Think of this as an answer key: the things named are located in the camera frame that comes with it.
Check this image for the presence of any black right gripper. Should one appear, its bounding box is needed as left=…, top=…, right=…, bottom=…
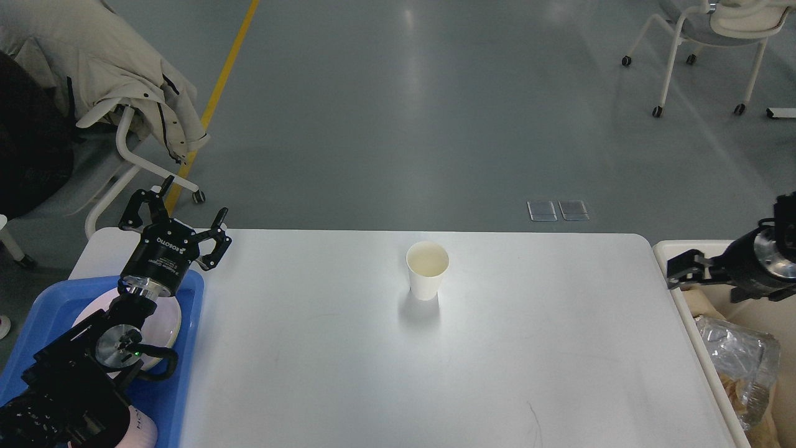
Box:
left=666, top=228, right=795, bottom=304

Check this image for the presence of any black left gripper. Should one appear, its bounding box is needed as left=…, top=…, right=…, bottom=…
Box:
left=118, top=175, right=233, bottom=298

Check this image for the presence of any pink plate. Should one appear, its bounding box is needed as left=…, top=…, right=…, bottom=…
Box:
left=98, top=297, right=182, bottom=377

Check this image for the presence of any aluminium foil tray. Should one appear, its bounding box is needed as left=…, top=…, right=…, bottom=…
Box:
left=695, top=317, right=780, bottom=431

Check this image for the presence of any white paper cup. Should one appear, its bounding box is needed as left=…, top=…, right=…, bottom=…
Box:
left=405, top=241, right=450, bottom=301

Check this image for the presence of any brown paper ball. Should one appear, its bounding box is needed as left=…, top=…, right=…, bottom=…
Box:
left=719, top=373, right=770, bottom=421

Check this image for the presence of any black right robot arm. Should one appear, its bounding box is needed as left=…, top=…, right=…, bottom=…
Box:
left=665, top=193, right=795, bottom=304

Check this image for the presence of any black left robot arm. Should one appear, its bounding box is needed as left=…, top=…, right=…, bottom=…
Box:
left=2, top=176, right=231, bottom=447

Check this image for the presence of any cream plastic bin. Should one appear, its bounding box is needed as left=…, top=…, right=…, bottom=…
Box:
left=653, top=240, right=796, bottom=448

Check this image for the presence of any white office chair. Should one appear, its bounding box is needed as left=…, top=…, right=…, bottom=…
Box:
left=20, top=97, right=206, bottom=238

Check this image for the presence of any clear floor plate right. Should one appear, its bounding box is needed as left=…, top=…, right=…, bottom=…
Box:
left=558, top=200, right=591, bottom=222

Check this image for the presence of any clear floor plate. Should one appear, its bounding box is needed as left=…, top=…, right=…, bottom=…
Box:
left=527, top=200, right=559, bottom=222
left=558, top=200, right=591, bottom=222

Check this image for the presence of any blue plastic tray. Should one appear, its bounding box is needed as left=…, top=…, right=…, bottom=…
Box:
left=1, top=271, right=205, bottom=447

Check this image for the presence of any clear floor plate left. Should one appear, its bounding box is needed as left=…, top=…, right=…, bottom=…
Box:
left=527, top=200, right=559, bottom=222

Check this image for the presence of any person in dark clothes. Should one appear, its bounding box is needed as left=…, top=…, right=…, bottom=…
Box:
left=1, top=54, right=74, bottom=220

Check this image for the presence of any white table leg base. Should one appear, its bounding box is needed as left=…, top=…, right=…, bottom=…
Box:
left=766, top=108, right=796, bottom=119

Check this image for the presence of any beige jacket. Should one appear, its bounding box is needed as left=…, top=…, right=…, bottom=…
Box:
left=1, top=1, right=210, bottom=164

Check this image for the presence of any white chair with castors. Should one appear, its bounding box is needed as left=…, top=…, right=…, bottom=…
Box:
left=621, top=1, right=794, bottom=118

